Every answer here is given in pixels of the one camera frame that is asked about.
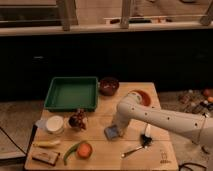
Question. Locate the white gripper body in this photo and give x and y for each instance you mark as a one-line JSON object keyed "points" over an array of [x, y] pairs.
{"points": [[121, 127]]}

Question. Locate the blue sponge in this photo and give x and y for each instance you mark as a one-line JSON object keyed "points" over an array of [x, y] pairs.
{"points": [[111, 132]]}

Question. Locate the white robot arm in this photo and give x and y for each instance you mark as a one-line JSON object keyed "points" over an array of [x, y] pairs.
{"points": [[197, 128]]}

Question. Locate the metal spoon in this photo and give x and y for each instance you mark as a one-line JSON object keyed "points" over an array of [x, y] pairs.
{"points": [[143, 145]]}

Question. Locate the orange bowl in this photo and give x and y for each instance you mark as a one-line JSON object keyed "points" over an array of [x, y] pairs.
{"points": [[145, 97]]}

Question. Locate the dark red bowl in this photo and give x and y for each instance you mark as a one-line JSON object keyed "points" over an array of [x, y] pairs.
{"points": [[108, 86]]}

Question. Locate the brown pinecone figurine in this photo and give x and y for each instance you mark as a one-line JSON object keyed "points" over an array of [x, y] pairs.
{"points": [[76, 120]]}

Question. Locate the orange fruit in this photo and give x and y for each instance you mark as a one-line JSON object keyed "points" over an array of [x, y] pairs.
{"points": [[84, 150]]}

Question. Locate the green chili pepper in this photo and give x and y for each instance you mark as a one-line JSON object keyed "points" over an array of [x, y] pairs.
{"points": [[69, 151]]}

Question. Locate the green plastic tray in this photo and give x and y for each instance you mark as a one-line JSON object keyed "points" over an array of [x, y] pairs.
{"points": [[67, 94]]}

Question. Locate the white cup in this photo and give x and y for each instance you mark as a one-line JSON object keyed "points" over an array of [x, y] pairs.
{"points": [[55, 124]]}

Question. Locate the yellow corn cob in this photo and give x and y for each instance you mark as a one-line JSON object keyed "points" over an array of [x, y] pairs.
{"points": [[46, 143]]}

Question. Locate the wooden block brush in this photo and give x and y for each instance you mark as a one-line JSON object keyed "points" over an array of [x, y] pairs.
{"points": [[45, 156]]}

